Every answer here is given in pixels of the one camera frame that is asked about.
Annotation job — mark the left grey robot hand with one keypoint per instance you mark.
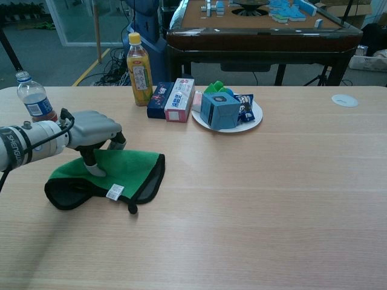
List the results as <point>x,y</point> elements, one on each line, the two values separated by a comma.
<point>90,128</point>

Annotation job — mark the green cloth black trim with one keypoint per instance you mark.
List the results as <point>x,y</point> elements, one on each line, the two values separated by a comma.
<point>130,169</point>

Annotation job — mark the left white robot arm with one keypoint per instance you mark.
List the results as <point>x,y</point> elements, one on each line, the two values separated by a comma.
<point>39,142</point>

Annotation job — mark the clear bottle with blue label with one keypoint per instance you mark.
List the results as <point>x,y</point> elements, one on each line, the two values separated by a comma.
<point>33,99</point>

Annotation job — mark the yellow juice bottle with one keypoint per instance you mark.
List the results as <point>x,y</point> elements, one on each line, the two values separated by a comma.
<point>139,75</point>

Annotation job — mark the dark blue carton box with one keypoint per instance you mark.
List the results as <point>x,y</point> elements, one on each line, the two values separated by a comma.
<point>158,101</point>

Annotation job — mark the white pink toothpaste box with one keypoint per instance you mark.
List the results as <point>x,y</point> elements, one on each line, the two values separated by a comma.
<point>178,102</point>

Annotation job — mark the wooden pole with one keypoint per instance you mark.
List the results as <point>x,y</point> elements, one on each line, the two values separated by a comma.
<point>97,30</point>

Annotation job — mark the pink small packet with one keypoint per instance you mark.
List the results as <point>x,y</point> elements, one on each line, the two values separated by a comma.
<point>197,101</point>

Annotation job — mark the black slanted stand leg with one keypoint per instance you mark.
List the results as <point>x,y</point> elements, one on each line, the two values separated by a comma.
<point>10,51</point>

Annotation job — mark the blue machine stand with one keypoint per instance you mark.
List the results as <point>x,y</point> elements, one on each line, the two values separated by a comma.
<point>151,27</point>

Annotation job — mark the green plastic toy block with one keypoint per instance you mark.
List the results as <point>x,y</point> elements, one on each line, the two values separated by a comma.
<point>214,87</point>

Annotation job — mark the light blue cube box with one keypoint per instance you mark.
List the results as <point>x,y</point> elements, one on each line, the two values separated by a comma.
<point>220,111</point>

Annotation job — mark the blue snack packet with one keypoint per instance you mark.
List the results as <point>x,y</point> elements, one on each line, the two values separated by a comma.
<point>247,109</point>

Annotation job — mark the white round plate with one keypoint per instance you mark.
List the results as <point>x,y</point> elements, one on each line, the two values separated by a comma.
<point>257,117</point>

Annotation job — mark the stack of blue mahjong tiles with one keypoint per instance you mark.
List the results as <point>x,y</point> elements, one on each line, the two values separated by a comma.
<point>213,7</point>

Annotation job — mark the dark wooden mahjong table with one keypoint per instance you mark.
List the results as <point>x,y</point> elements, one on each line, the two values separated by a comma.
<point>257,39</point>

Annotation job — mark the black mahjong table centre dome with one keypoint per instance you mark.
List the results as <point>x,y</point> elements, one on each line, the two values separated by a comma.
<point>251,4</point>

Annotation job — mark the pile of blue mahjong tiles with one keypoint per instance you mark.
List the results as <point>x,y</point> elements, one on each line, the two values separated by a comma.
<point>287,10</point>

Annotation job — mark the black tripod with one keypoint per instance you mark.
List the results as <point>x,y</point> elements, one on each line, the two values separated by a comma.
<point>320,79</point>

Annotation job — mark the single blue mahjong tile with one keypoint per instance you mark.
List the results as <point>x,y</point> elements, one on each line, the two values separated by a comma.
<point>318,23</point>

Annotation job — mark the white cardboard box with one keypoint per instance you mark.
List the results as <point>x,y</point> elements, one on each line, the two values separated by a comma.
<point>367,62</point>

